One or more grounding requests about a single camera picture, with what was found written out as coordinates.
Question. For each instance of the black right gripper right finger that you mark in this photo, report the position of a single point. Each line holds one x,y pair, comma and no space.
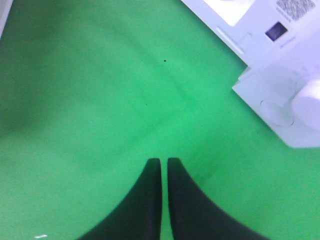
193,216

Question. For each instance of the round microwave door button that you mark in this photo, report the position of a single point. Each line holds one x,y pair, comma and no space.
275,114

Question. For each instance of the white microwave oven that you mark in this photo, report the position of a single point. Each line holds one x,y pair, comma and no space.
279,41

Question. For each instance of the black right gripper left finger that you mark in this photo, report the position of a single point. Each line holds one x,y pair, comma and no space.
139,215

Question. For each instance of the white microwave knob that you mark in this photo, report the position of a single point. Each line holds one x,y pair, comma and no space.
306,104

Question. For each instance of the white microwave door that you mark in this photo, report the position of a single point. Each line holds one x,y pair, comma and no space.
5,7

